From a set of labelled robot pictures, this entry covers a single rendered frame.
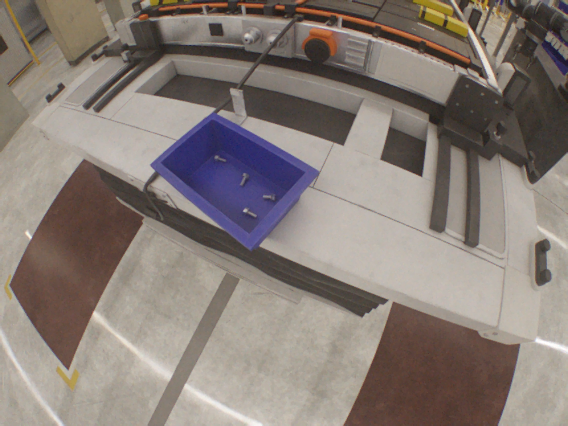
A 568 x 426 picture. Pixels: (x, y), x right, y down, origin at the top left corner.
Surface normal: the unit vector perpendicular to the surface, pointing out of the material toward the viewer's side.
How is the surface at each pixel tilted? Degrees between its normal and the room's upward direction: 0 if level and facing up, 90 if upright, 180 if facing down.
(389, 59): 90
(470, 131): 0
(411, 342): 0
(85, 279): 0
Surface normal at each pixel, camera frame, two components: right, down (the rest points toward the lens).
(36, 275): -0.02, -0.46
